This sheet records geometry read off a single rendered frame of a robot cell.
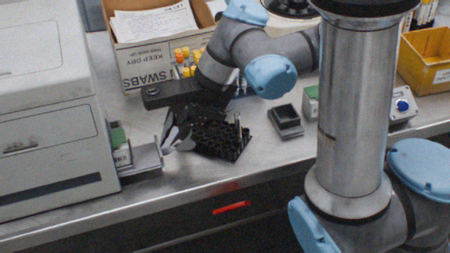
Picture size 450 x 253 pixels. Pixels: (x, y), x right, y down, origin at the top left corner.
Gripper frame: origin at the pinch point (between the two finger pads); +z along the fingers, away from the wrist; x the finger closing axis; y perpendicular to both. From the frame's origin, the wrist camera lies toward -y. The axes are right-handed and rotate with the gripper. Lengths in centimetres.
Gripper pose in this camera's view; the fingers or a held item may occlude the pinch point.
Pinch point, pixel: (162, 149)
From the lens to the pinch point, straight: 106.0
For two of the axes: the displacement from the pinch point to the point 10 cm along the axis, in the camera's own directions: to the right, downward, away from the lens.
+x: -3.3, -6.3, 7.0
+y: 8.2, 1.8, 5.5
